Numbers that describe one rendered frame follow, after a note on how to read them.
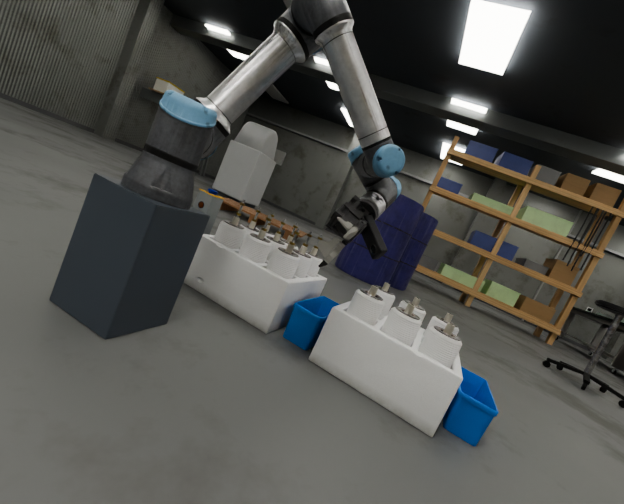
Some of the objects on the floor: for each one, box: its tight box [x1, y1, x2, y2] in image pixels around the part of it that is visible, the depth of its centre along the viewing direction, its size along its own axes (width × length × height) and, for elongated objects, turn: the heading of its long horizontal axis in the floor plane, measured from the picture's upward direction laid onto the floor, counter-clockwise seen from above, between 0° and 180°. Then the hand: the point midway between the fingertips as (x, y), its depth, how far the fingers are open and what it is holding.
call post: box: [193, 190, 223, 235], centre depth 133 cm, size 7×7×31 cm
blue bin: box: [283, 296, 340, 350], centre depth 123 cm, size 30×11×12 cm, turn 84°
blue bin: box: [443, 366, 498, 447], centre depth 109 cm, size 30×11×12 cm, turn 84°
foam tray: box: [309, 301, 463, 437], centre depth 113 cm, size 39×39×18 cm
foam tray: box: [184, 234, 327, 334], centre depth 131 cm, size 39×39×18 cm
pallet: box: [220, 197, 307, 240], centre depth 415 cm, size 117×80×11 cm
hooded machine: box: [212, 122, 278, 208], centre depth 599 cm, size 77×65×138 cm
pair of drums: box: [335, 194, 438, 291], centre depth 368 cm, size 73×120×88 cm, turn 86°
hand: (331, 256), depth 83 cm, fingers open, 14 cm apart
